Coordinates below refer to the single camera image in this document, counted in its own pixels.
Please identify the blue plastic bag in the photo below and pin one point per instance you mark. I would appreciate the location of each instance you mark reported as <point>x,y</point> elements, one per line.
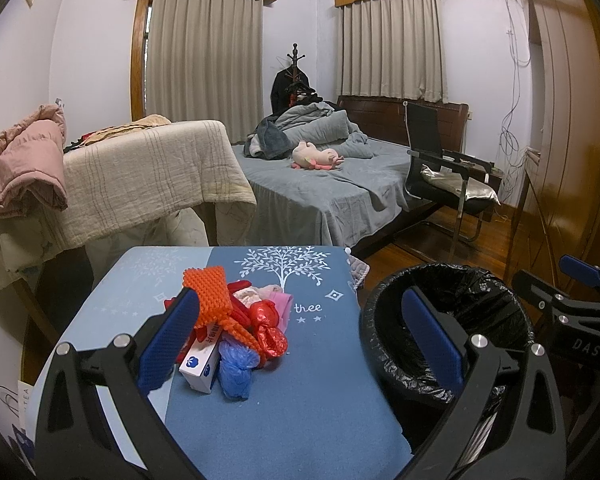
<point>236,364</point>

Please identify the wooden wardrobe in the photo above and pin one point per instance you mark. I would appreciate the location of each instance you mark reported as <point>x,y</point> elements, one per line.
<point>558,212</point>

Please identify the orange bubble mesh pouch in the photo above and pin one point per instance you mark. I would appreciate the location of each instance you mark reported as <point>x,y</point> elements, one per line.
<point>217,305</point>

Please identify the grey quilted pad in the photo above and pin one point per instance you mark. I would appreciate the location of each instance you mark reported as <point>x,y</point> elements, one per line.
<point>359,270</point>

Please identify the coat stand with black coat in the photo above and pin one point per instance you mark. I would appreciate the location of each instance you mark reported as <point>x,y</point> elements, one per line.
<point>291,86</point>

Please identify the wooden headboard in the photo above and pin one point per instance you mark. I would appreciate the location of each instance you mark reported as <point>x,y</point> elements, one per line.
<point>383,118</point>

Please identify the dark grey garment on bed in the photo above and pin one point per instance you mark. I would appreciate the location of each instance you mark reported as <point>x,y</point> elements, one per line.
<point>267,142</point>

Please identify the beige quilt over rack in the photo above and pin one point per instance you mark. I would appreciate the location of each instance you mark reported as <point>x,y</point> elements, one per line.
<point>145,175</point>

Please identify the white blue carton box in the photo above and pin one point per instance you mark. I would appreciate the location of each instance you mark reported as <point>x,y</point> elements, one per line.
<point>198,367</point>

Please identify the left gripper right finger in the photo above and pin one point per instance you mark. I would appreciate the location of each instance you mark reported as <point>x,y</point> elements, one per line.
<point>505,421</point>

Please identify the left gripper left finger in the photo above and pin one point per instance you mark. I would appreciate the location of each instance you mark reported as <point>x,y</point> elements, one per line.
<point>95,418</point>

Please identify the beige curtain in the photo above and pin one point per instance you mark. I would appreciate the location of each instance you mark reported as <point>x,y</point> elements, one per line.
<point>392,49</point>
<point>204,62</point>

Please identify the bed with grey sheet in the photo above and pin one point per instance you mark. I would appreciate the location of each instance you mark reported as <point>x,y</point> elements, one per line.
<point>337,207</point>

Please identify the black office chair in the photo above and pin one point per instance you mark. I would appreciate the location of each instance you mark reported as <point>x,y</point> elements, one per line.
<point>424,148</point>

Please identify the silver seat cushion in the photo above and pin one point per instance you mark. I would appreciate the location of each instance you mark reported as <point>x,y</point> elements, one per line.
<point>453,182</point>

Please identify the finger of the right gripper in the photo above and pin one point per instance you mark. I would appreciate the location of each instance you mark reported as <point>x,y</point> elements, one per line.
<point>581,271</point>
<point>535,291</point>

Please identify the red plastic bag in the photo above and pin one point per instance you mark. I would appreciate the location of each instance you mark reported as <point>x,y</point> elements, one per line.
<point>262,312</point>

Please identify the left beige curtain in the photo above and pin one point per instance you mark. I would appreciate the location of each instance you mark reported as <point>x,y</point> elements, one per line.
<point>204,62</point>

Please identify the pink plush toy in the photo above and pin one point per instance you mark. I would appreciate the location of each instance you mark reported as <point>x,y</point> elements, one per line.
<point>307,156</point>

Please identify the black bin with liner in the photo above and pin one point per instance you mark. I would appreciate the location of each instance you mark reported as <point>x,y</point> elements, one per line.
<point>414,329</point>

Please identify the pink face masks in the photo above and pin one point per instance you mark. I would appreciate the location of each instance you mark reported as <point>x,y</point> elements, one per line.
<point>282,303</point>

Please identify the pink padded jacket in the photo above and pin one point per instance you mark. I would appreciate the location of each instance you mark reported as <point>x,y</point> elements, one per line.
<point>32,171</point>

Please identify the right beige curtain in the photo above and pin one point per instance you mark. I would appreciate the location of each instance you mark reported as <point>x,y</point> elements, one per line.
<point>392,49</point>

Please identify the grey duvet pile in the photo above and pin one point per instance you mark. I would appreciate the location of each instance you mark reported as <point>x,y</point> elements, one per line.
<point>325,127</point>

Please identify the blue tree-print table cloth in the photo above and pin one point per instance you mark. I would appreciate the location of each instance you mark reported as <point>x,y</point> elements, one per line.
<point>314,413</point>

